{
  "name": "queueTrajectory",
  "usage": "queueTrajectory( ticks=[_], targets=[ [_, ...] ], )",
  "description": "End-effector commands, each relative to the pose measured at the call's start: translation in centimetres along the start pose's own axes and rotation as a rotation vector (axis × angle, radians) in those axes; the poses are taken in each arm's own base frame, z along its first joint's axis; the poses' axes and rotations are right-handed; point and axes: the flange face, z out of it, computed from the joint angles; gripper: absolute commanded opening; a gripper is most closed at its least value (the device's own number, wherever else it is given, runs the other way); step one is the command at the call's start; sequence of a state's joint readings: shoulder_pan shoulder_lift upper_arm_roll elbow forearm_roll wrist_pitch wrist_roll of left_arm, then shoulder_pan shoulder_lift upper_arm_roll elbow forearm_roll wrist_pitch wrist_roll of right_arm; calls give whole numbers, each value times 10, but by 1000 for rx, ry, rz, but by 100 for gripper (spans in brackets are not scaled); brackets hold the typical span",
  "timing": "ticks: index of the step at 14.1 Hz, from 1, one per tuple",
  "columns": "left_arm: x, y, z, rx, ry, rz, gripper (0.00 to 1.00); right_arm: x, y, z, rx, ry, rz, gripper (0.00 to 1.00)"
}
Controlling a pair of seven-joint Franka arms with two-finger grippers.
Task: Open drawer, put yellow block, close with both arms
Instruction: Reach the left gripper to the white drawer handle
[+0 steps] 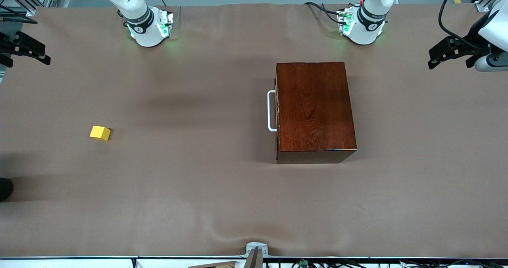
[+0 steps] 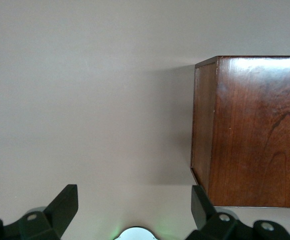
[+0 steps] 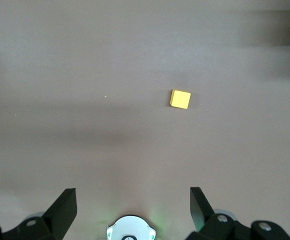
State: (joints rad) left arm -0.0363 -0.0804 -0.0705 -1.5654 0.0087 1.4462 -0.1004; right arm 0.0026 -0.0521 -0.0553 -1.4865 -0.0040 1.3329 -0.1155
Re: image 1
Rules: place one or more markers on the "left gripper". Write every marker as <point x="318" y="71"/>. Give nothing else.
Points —
<point x="473" y="35"/>

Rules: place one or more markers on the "yellow block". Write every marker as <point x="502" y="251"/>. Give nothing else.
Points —
<point x="99" y="133"/>

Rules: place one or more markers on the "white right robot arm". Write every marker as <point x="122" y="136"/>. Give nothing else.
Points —
<point x="145" y="35"/>

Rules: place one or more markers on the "black round object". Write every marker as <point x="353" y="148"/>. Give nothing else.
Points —
<point x="4" y="189"/>

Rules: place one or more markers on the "dark brown wooden cabinet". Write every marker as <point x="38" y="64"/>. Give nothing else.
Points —
<point x="317" y="109"/>

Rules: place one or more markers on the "brown table cloth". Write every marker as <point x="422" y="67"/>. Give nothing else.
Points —
<point x="158" y="188"/>

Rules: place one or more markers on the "brown cardboard piece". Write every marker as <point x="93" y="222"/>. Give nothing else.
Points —
<point x="214" y="265"/>

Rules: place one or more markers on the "white table edge frame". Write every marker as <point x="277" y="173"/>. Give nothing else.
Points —
<point x="79" y="262"/>

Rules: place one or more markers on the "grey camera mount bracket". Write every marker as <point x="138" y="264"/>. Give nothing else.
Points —
<point x="254" y="249"/>

